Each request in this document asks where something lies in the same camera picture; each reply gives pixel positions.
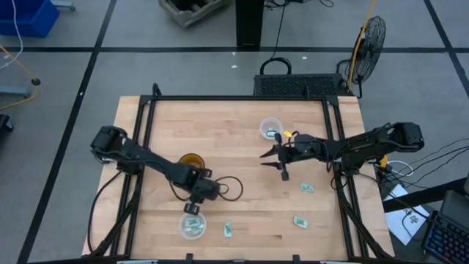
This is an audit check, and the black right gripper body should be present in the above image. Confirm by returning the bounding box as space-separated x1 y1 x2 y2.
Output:
274 132 328 183

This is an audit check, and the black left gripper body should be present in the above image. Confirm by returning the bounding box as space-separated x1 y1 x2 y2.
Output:
182 167 221 216

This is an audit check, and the blue plastic bin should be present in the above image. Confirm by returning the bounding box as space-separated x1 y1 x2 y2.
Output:
0 0 61 38

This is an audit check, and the clear plastic round container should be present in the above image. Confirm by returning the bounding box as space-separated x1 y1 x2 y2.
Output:
177 211 207 241
259 117 284 142

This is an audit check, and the amber round bowl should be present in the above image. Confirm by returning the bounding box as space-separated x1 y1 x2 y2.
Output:
177 153 207 174

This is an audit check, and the black computer case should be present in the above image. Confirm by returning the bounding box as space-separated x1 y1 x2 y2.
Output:
253 73 348 98

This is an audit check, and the white paper sheet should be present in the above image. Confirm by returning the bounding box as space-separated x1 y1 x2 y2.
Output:
383 183 430 246

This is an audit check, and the black floor beam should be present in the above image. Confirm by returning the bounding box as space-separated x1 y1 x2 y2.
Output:
382 177 469 214

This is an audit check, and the black tall rectangular stand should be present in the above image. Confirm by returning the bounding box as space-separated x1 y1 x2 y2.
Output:
235 0 265 49

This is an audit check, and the dark laptop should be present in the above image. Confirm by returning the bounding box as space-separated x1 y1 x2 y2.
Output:
437 189 469 229

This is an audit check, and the grey wooden pallet crate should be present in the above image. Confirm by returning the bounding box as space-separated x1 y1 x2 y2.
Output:
158 0 232 29

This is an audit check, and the backlit black keyboard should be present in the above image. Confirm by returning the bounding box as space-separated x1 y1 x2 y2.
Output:
421 210 469 264

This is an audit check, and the grey metal floor foot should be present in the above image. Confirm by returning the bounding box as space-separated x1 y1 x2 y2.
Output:
0 86 32 100

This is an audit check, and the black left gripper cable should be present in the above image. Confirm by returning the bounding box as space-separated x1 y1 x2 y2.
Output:
214 175 245 203

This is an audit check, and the black aluminium station frame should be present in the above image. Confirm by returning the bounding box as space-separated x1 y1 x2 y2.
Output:
86 82 395 264

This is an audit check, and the coiled thick black cable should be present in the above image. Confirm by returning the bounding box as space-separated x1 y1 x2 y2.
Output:
259 56 293 76

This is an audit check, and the coiled white cable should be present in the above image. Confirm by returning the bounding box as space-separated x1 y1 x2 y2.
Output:
387 159 415 177

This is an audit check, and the black pedestal fan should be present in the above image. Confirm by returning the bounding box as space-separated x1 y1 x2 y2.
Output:
336 15 388 100

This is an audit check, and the yellow hanging cable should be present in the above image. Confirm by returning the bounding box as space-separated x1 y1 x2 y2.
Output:
346 0 379 89

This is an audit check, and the yellow floor cable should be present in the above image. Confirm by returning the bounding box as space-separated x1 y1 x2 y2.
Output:
0 44 41 112

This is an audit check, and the thin white cable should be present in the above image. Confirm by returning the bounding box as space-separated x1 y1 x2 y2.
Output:
0 0 24 71

